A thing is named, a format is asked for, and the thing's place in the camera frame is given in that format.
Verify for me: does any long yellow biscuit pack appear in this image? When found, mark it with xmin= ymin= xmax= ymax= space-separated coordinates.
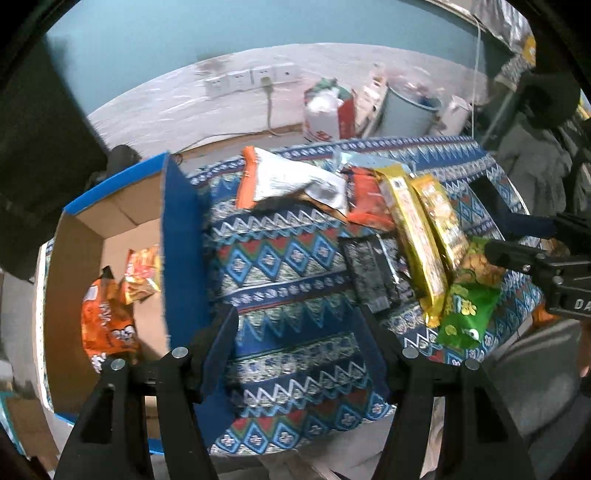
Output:
xmin=374 ymin=166 xmax=451 ymax=328

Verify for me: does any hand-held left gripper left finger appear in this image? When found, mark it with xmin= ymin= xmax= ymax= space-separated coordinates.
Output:
xmin=54 ymin=305 xmax=239 ymax=480

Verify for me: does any white red plastic bag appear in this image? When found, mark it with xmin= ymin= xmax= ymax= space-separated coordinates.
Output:
xmin=302 ymin=78 xmax=356 ymax=141

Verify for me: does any white power cable with plug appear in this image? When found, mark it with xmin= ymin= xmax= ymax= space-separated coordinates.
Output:
xmin=178 ymin=76 xmax=305 ymax=155

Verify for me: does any black snack packet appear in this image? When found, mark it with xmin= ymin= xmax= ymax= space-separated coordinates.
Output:
xmin=342 ymin=235 xmax=393 ymax=317
xmin=376 ymin=232 xmax=404 ymax=305

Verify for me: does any person's grey trouser leg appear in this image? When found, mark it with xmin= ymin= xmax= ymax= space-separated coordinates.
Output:
xmin=480 ymin=318 xmax=591 ymax=439

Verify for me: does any dark round object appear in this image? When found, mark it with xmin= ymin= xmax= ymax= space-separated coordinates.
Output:
xmin=92 ymin=144 xmax=141 ymax=183

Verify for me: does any silver foil sheet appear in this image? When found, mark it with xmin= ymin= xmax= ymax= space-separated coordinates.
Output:
xmin=475 ymin=0 xmax=539 ymax=56

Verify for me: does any large black chair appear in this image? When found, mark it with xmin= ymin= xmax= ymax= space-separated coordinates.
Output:
xmin=0 ymin=41 xmax=109 ymax=282

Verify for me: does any large silver orange snack bag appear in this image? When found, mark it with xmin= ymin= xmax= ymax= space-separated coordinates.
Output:
xmin=235 ymin=145 xmax=349 ymax=217

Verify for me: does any white jug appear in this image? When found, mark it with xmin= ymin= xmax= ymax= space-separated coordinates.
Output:
xmin=438 ymin=95 xmax=474 ymax=137

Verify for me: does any blue-rimmed cardboard box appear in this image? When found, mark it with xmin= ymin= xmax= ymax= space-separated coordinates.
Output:
xmin=41 ymin=152 xmax=236 ymax=455

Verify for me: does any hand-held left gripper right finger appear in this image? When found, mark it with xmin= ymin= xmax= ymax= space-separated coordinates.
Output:
xmin=355 ymin=305 xmax=536 ymax=480

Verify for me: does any white paper carton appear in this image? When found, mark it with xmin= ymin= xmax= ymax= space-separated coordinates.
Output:
xmin=358 ymin=65 xmax=389 ymax=137

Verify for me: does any grey round bin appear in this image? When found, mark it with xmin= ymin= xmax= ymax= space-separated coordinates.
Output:
xmin=381 ymin=83 xmax=441 ymax=137

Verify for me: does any black hanging garment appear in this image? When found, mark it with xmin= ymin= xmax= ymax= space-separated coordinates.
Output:
xmin=517 ymin=69 xmax=583 ymax=130

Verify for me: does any green peanut snack packet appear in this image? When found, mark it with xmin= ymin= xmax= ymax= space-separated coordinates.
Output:
xmin=436 ymin=235 xmax=504 ymax=352

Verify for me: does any grey hanging garment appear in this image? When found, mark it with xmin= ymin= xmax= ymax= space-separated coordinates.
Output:
xmin=496 ymin=111 xmax=573 ymax=215

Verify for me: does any orange red snack packet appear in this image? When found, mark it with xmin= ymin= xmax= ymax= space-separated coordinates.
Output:
xmin=344 ymin=166 xmax=398 ymax=232

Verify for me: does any red yellow patterned snack packet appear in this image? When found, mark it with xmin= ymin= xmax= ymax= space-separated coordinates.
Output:
xmin=121 ymin=244 xmax=162 ymax=305

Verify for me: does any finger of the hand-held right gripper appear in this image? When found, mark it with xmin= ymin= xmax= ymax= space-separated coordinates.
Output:
xmin=485 ymin=239 xmax=568 ymax=289
xmin=505 ymin=210 xmax=591 ymax=238

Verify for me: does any short yellow biscuit pack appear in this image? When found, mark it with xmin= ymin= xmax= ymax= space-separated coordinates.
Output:
xmin=410 ymin=174 xmax=469 ymax=273

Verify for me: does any thin white cord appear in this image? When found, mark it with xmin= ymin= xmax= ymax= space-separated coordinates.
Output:
xmin=471 ymin=14 xmax=483 ymax=137

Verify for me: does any blue patterned tablecloth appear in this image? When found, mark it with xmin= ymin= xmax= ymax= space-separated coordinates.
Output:
xmin=185 ymin=135 xmax=546 ymax=457

